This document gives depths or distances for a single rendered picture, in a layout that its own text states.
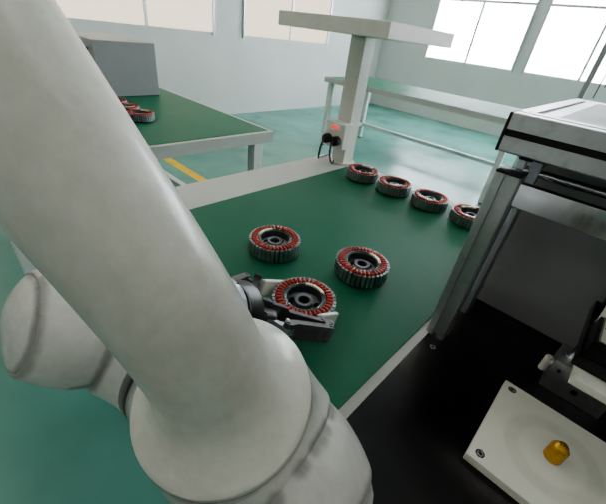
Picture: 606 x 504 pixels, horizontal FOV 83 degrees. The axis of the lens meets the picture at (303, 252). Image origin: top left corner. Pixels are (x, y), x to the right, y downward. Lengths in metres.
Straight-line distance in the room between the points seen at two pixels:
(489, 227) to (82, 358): 0.46
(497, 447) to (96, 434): 1.20
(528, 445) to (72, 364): 0.49
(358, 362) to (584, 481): 0.29
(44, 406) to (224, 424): 1.39
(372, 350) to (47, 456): 1.11
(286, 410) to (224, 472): 0.04
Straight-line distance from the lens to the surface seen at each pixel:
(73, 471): 1.38
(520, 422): 0.56
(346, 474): 0.23
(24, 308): 0.29
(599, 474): 0.58
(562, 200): 0.50
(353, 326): 0.61
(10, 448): 1.50
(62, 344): 0.28
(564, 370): 0.62
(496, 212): 0.50
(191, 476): 0.20
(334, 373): 0.54
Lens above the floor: 1.17
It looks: 33 degrees down
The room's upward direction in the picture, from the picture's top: 8 degrees clockwise
